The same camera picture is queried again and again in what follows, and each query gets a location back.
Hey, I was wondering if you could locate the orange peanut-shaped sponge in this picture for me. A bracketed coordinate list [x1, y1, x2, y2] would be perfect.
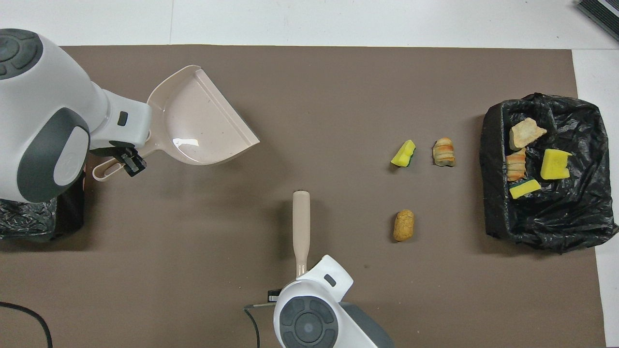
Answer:
[393, 209, 415, 242]

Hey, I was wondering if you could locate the dark ribbed panel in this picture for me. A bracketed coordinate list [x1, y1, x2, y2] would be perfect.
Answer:
[575, 0, 619, 42]

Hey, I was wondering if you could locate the beige hand brush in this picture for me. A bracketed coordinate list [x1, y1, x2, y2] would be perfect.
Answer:
[292, 190, 310, 280]

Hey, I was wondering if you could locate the yellow sponge piece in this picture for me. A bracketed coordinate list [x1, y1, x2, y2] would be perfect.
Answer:
[540, 148, 573, 181]
[509, 177, 542, 200]

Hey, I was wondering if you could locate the beige plastic dustpan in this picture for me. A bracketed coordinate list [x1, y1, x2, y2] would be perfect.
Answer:
[92, 65, 260, 182]

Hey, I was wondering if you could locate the orange striped foam piece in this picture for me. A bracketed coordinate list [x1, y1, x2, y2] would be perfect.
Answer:
[432, 137, 456, 167]

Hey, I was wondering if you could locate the brown table mat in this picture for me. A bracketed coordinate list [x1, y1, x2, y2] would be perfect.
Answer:
[0, 45, 606, 348]

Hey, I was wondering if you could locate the yellow green sponge wedge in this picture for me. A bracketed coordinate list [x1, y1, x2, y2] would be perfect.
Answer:
[391, 140, 416, 168]

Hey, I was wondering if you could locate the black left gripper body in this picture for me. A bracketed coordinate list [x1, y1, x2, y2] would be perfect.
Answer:
[112, 145, 147, 178]

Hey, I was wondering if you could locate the beige sponge chunk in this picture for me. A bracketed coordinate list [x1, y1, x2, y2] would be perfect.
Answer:
[509, 117, 548, 151]
[505, 147, 528, 182]

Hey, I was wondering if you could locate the black trash bag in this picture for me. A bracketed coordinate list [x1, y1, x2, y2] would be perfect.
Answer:
[480, 93, 619, 254]
[0, 181, 87, 242]

